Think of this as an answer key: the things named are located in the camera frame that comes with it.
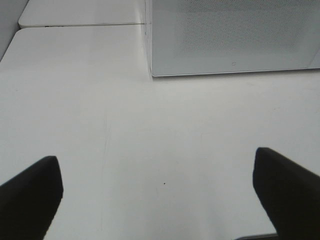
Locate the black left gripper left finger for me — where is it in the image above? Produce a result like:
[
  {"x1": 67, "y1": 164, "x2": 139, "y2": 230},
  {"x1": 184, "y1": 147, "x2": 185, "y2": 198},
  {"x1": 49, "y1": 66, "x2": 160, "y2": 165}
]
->
[{"x1": 0, "y1": 156, "x2": 64, "y2": 240}]

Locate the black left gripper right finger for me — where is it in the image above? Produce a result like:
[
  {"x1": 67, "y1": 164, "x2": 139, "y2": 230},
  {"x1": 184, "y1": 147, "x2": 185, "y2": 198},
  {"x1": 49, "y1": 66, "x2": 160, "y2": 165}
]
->
[{"x1": 252, "y1": 147, "x2": 320, "y2": 240}]

